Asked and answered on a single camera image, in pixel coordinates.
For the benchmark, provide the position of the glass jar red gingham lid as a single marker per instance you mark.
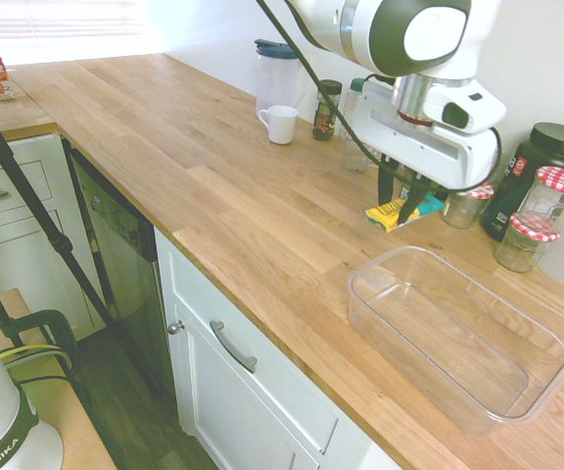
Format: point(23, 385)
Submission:
point(355, 156)
point(524, 247)
point(460, 213)

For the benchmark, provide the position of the clear bottle green lid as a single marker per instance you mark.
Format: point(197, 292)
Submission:
point(353, 103)

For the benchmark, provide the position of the large black protein tub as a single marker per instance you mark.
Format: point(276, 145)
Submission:
point(556, 147)

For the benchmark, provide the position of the spice jar dark lid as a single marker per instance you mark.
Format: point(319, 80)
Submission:
point(325, 122)

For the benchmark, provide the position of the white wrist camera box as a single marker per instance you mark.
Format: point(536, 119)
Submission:
point(468, 110)

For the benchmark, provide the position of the dark green table clamp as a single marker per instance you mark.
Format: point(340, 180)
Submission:
point(49, 320)

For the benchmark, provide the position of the white drawer cabinet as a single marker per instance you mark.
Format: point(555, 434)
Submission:
point(22, 235)

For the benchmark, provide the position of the silver cabinet knob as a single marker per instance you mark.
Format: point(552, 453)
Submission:
point(176, 326)

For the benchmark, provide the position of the black tripod stand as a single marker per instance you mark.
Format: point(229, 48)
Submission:
point(27, 191)

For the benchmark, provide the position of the tall jar red gingham lid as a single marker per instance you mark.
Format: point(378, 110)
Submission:
point(553, 193)

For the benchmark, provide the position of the yellow teal protein bar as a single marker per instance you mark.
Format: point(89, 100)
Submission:
point(385, 218)

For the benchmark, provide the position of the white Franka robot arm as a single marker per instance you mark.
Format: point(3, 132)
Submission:
point(390, 34)

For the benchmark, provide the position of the white kitchen cabinet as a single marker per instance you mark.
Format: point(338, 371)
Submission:
point(243, 391)

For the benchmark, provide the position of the white ceramic mug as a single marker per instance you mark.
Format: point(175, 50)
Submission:
point(282, 125)

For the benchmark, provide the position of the clear plastic rectangular container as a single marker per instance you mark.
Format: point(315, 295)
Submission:
point(453, 352)

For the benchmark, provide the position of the white window blinds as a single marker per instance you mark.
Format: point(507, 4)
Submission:
point(42, 17)

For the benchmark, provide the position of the stainless steel dishwasher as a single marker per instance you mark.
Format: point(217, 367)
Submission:
point(125, 254)

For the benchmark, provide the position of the clear pitcher teal lid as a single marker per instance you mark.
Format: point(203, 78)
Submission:
point(277, 83)

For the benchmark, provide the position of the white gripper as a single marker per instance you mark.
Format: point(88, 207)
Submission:
point(424, 152)

